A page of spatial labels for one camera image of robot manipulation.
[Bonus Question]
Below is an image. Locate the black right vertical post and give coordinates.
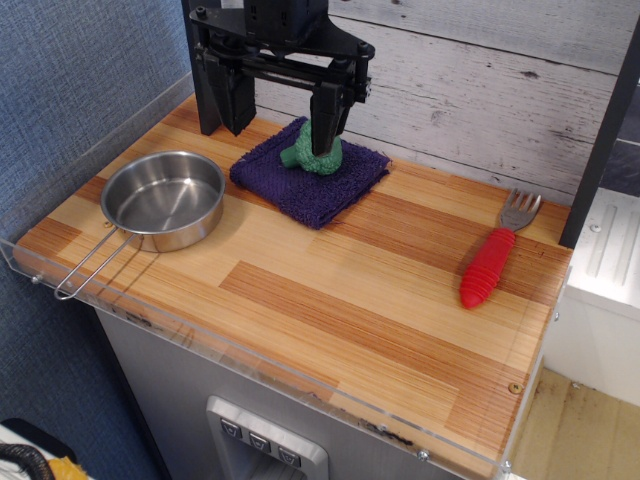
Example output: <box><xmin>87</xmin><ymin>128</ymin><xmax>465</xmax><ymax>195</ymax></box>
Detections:
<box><xmin>559</xmin><ymin>14</ymin><xmax>639</xmax><ymax>249</ymax></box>

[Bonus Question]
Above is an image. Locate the red handled metal fork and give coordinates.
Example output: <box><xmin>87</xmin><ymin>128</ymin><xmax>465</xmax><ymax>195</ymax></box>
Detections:
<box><xmin>459</xmin><ymin>189</ymin><xmax>542</xmax><ymax>309</ymax></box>

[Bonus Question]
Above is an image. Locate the purple folded towel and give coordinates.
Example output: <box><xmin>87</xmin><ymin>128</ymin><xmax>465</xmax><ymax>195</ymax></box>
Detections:
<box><xmin>230</xmin><ymin>117</ymin><xmax>389</xmax><ymax>230</ymax></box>

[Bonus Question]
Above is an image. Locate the clear acrylic edge guard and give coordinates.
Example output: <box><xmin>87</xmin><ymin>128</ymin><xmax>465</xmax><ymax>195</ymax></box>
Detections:
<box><xmin>0</xmin><ymin>72</ymin><xmax>574</xmax><ymax>480</ymax></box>

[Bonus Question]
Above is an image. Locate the yellow black object corner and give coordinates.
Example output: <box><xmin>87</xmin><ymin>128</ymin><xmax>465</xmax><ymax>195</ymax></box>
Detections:
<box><xmin>1</xmin><ymin>418</ymin><xmax>91</xmax><ymax>479</ymax></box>

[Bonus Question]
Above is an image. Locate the silver dispenser button panel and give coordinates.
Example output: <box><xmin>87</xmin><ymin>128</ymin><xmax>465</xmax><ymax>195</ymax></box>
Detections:
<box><xmin>206</xmin><ymin>395</ymin><xmax>329</xmax><ymax>479</ymax></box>

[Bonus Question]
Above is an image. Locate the stainless steel pot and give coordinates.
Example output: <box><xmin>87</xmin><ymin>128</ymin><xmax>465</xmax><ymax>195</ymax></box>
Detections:
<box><xmin>54</xmin><ymin>151</ymin><xmax>227</xmax><ymax>301</ymax></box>

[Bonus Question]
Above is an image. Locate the green toy broccoli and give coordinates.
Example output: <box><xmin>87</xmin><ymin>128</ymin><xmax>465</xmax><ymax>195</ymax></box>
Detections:
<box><xmin>280</xmin><ymin>120</ymin><xmax>343</xmax><ymax>176</ymax></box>

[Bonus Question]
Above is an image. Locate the white toy sink unit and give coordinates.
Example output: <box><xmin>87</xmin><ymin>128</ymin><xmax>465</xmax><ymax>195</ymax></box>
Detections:
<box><xmin>543</xmin><ymin>188</ymin><xmax>639</xmax><ymax>405</ymax></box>

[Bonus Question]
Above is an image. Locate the grey toy fridge cabinet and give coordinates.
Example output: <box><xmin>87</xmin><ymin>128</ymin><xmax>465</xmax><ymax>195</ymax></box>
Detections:
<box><xmin>98</xmin><ymin>312</ymin><xmax>453</xmax><ymax>479</ymax></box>

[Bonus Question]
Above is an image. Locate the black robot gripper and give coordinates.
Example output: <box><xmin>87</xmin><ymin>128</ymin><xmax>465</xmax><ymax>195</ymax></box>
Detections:
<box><xmin>190</xmin><ymin>1</ymin><xmax>375</xmax><ymax>155</ymax></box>

